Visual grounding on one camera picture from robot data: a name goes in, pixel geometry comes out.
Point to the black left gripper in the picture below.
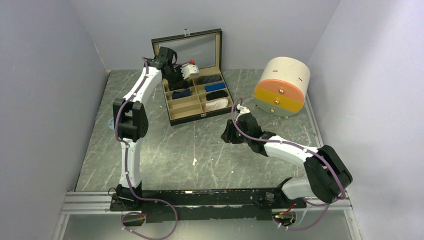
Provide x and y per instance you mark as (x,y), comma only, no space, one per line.
(180,82)

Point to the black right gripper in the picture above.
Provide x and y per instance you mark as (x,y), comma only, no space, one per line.
(228,135)

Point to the navy white underwear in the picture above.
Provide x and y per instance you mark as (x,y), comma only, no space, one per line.
(181,94)

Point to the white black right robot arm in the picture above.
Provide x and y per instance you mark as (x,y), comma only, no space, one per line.
(326,175)

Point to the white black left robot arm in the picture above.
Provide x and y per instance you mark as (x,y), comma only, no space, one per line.
(130,119)

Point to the striped rolled cloth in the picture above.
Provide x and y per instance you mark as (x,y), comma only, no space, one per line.
(210,79)

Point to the white rolled cloth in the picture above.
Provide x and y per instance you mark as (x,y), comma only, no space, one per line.
(217,104)

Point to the black beige organizer box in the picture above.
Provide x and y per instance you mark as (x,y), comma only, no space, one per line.
(201,90)

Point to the black rolled cloth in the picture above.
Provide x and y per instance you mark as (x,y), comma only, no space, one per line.
(216,95)

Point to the blue rolled cloth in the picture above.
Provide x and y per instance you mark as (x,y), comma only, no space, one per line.
(215,87)

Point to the round cream drawer cabinet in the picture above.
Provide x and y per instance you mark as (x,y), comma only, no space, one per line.
(282,87)

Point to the blue packaged item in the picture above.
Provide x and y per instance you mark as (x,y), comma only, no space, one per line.
(111,124)

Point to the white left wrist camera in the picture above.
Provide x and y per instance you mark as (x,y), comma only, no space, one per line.
(189,69)

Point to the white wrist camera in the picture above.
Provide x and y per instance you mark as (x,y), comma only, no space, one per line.
(241,110)
(189,69)

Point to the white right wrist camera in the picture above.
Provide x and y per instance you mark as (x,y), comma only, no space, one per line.
(241,110)

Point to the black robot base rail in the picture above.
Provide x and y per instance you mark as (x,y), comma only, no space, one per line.
(218,204)

